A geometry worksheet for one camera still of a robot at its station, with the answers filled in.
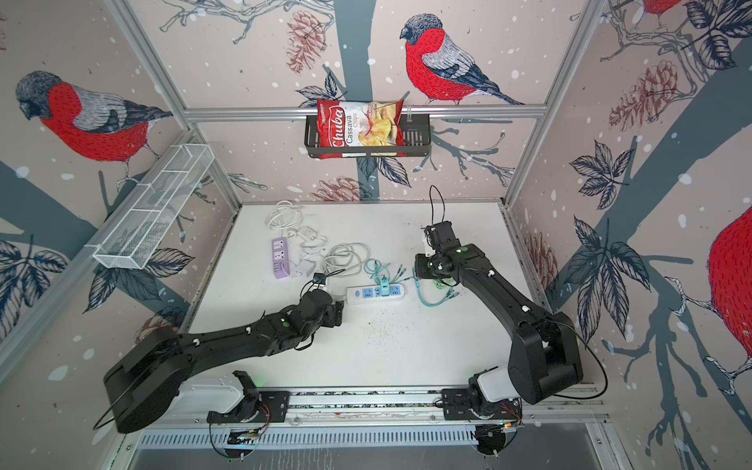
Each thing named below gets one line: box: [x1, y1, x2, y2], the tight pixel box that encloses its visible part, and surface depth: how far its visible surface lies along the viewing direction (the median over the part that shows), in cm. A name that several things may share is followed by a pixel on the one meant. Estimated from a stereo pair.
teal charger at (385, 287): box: [380, 275, 390, 297], surface depth 90 cm
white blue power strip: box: [345, 283, 407, 302], surface depth 94 cm
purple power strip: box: [272, 236, 290, 280], surface depth 105 cm
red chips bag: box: [316, 98, 407, 160], surface depth 90 cm
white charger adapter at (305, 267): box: [296, 259, 316, 278], surface depth 102 cm
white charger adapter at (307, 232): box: [298, 226, 318, 241], surface depth 112 cm
